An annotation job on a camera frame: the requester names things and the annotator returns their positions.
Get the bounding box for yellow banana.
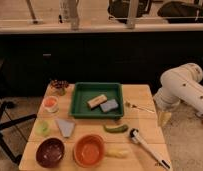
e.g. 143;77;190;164
106;149;128;158

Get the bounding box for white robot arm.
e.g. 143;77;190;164
153;63;203;127

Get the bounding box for orange bowl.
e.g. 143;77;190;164
73;134;105;168

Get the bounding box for purple bowl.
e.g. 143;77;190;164
36;138;65;168

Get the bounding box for metal fork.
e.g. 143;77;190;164
125;102;155;113

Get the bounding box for green cucumber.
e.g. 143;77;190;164
103;124;129;133

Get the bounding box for blue sponge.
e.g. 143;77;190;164
100;99;118;113

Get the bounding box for tan wooden block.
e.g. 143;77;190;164
87;94;107;109

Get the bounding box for green plastic tray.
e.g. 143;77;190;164
70;82;124;119

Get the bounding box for wooden table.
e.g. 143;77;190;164
19;84;170;171

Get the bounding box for grey triangular cloth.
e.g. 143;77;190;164
56;119;75;138

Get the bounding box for dark grapes bunch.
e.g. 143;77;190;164
50;80;69;96

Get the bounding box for white cup orange content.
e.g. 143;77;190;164
43;96;58;113

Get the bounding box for light green cup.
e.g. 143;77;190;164
35;120;49;137

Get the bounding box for black office chair base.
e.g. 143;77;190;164
0;101;37;165

